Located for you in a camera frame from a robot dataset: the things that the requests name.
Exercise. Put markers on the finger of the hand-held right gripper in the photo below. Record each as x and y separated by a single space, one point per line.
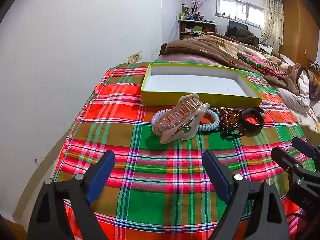
306 148
282 157

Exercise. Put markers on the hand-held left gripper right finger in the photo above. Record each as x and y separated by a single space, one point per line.
216 177

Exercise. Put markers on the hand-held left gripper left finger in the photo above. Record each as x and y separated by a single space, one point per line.
100 177

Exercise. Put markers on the black smart band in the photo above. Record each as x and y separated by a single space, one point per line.
251 126

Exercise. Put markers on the translucent beige hair claw clip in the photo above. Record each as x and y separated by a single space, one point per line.
175 120

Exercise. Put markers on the yellow-green cardboard box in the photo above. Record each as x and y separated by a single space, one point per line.
195 80

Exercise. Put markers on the white quilt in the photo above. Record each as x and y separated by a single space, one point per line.
292 100

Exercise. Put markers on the folded plaid cloth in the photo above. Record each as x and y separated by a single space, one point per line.
262 63

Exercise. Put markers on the wooden wardrobe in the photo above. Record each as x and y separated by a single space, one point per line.
297 27

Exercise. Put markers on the pink mattress pad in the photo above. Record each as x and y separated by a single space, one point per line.
180 58

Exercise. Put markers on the black jacket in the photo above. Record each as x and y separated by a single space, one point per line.
245 36

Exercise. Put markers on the brown fleece blanket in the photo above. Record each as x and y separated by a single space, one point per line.
215 47

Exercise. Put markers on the dotted curtain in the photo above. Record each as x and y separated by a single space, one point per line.
272 20

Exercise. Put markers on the black television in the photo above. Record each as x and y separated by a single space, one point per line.
236 24

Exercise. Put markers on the storage shelf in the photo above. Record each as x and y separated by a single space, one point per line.
187 28

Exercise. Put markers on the barred window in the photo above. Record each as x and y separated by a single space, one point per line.
240 11

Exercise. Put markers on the group of bottles on shelf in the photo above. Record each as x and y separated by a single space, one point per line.
187 15

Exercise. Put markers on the pink blossom branches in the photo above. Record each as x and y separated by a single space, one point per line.
198 2

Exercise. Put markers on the wall socket panel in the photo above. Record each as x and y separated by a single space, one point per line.
135 57

